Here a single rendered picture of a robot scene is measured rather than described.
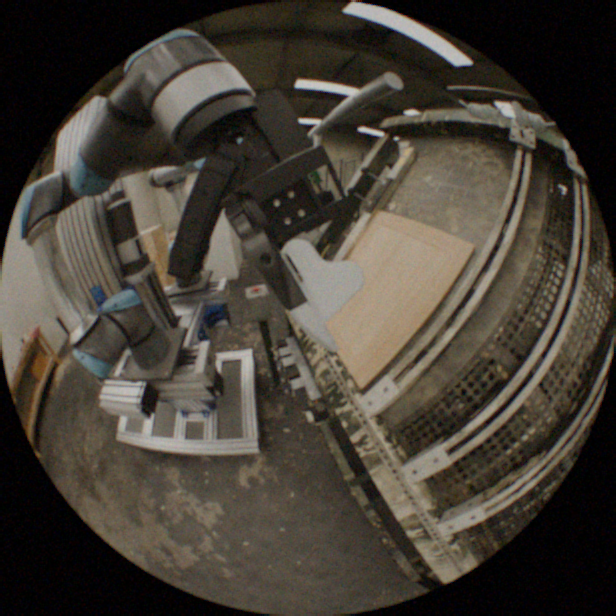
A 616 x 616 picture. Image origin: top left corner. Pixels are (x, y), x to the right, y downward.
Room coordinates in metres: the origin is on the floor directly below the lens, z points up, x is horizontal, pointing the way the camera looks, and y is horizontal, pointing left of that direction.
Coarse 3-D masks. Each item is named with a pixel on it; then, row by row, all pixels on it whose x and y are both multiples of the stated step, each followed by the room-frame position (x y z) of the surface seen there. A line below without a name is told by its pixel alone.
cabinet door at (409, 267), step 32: (384, 224) 0.70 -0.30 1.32; (416, 224) 0.58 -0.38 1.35; (352, 256) 0.72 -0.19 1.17; (384, 256) 0.59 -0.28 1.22; (416, 256) 0.50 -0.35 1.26; (448, 256) 0.42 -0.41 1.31; (384, 288) 0.50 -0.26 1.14; (416, 288) 0.42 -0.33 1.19; (448, 288) 0.35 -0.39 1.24; (352, 320) 0.49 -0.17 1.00; (384, 320) 0.41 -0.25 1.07; (416, 320) 0.34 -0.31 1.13; (352, 352) 0.39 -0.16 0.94; (384, 352) 0.32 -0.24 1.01
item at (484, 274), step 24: (528, 144) 0.35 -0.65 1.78; (528, 168) 0.34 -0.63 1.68; (528, 192) 0.34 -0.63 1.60; (504, 216) 0.33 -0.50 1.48; (504, 240) 0.29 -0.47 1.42; (480, 264) 0.30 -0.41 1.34; (504, 264) 0.29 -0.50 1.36; (480, 288) 0.26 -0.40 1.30; (456, 312) 0.28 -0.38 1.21; (432, 336) 0.25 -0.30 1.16; (456, 336) 0.23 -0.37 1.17; (408, 360) 0.24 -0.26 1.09; (432, 360) 0.21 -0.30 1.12; (384, 384) 0.22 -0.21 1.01; (408, 384) 0.19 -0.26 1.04; (384, 408) 0.18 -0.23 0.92
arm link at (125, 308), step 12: (108, 300) 0.26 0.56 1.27; (120, 300) 0.25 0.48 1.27; (132, 300) 0.28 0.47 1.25; (108, 312) 0.22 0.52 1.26; (120, 312) 0.24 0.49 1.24; (132, 312) 0.26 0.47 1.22; (144, 312) 0.30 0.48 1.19; (120, 324) 0.21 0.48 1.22; (132, 324) 0.24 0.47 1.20; (144, 324) 0.28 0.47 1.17; (132, 336) 0.22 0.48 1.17; (144, 336) 0.25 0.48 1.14
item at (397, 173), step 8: (416, 152) 0.87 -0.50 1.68; (408, 160) 0.85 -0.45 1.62; (400, 168) 0.83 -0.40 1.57; (408, 168) 0.85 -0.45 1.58; (392, 176) 0.83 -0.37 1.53; (400, 176) 0.83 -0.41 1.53; (392, 184) 0.81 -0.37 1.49; (392, 192) 0.81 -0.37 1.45; (384, 200) 0.80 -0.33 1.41; (376, 208) 0.78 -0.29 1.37; (368, 216) 0.78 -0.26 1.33; (360, 224) 0.78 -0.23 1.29; (368, 224) 0.77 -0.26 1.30; (352, 232) 0.79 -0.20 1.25; (360, 232) 0.76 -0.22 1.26; (352, 240) 0.75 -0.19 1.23; (344, 248) 0.76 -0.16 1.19; (352, 248) 0.74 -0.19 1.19; (336, 256) 0.76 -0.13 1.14; (344, 256) 0.73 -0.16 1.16
